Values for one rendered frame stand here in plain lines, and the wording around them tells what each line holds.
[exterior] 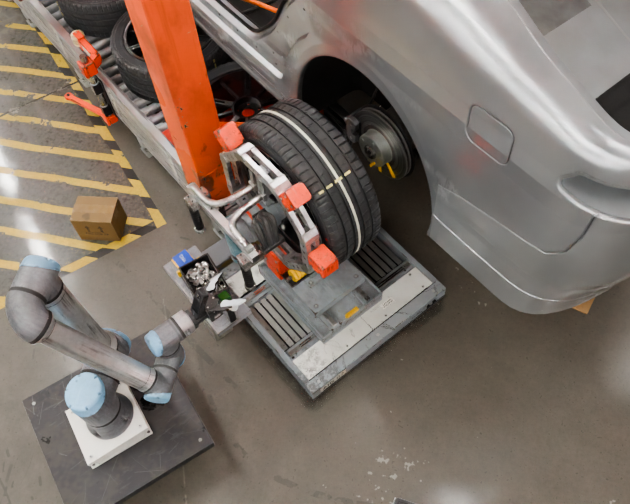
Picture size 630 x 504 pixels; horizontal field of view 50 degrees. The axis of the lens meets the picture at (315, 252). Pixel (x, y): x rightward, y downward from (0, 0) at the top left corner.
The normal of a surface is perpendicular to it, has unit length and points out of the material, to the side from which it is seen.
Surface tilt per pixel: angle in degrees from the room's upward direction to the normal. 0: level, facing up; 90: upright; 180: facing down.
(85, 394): 7
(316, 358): 0
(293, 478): 0
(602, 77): 14
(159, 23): 90
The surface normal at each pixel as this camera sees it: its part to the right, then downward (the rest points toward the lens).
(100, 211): -0.05, -0.53
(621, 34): 0.18, -0.25
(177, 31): 0.63, 0.64
